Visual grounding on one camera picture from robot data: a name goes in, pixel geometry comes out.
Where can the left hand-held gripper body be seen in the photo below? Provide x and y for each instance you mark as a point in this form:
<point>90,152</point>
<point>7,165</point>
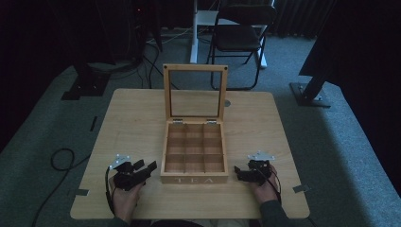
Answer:
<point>127,179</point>

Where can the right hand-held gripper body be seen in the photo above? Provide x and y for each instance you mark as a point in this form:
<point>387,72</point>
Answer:
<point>258,171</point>

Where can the wooden tea box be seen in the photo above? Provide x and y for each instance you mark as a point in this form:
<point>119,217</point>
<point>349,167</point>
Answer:
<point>194,178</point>

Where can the person's right hand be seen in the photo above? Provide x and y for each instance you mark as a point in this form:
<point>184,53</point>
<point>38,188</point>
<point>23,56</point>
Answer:
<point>265,190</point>

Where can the person's left hand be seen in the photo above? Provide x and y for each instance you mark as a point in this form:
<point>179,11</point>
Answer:
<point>126,200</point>

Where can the grey tape strip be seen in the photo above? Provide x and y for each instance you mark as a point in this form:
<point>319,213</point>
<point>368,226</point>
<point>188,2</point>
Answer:
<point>301,188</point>
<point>82,192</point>

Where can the black tape strip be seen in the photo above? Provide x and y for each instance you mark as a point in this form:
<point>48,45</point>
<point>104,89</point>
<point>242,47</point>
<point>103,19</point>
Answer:
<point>93,123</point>

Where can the round grey table insert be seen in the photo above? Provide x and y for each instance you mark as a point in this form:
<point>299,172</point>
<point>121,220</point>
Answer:
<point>227,103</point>

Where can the black metal stand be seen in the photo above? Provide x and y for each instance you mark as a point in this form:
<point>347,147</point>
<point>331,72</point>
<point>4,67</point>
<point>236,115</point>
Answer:
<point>310,90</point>
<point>86,83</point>

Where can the black folding chair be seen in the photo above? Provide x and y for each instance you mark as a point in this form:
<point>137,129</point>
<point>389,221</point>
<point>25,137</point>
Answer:
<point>238,39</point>

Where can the dark curtain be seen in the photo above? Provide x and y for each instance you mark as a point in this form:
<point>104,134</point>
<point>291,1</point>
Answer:
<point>299,17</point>

